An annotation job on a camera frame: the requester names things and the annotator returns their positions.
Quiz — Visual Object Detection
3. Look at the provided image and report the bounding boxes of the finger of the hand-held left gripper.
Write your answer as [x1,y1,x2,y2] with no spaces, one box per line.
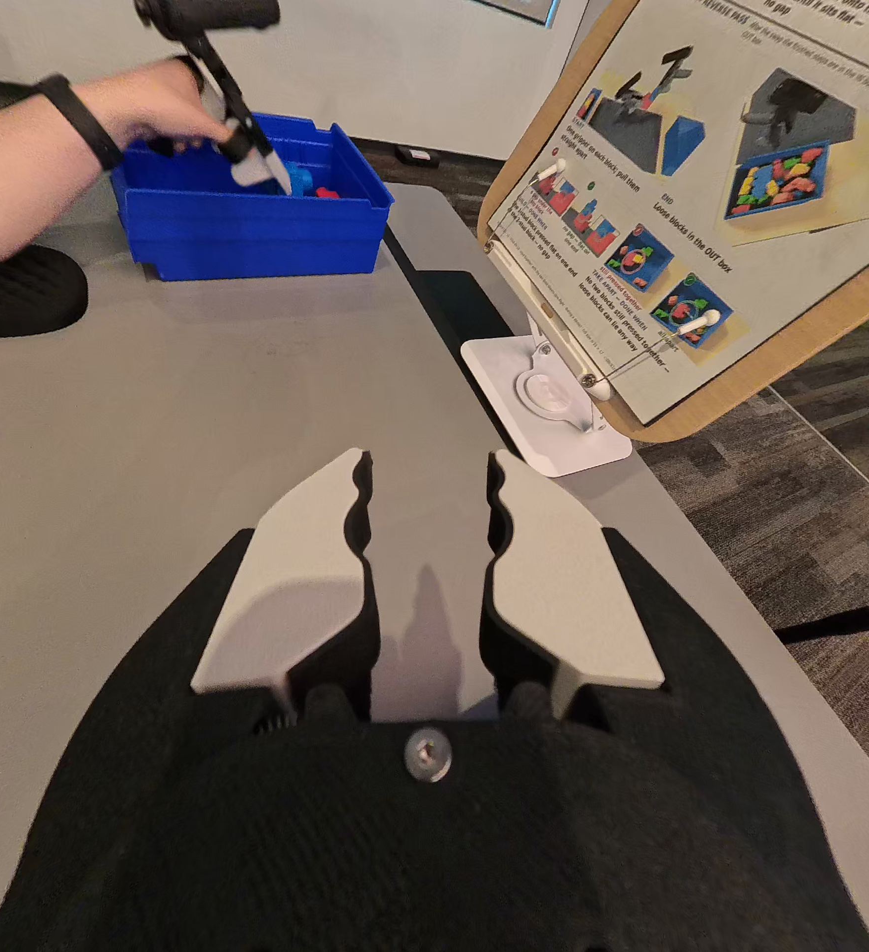
[230,151,294,196]

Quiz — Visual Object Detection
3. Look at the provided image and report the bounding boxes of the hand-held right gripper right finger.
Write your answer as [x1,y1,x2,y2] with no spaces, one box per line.
[479,448,666,721]

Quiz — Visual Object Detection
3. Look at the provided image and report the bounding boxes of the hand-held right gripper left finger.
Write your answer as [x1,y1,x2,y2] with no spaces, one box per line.
[190,448,382,721]

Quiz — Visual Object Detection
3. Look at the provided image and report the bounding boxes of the pile of colourful toy blocks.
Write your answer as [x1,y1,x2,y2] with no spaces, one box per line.
[286,164,346,200]

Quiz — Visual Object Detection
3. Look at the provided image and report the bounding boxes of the blue plastic bin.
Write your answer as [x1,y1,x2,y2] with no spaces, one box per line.
[111,112,396,282]

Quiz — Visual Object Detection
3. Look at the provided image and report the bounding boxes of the person's left forearm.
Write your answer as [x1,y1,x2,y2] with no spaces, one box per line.
[0,104,104,278]

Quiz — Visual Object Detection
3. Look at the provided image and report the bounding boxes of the person's left hand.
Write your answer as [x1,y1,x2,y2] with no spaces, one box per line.
[70,56,233,151]

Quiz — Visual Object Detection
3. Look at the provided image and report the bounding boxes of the black wristwatch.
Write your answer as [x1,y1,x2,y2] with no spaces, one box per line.
[33,73,124,172]

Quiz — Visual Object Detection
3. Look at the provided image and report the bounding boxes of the black desk mat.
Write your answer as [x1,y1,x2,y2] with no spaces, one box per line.
[415,270,513,343]

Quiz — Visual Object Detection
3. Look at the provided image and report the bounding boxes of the wooden display board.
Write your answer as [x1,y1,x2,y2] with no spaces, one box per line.
[476,0,869,443]

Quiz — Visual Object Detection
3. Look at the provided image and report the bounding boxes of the black armrest pad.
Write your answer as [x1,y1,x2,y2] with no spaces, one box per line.
[0,244,89,339]

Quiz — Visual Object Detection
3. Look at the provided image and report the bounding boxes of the metal poster bracket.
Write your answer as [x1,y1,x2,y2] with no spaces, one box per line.
[512,316,614,434]

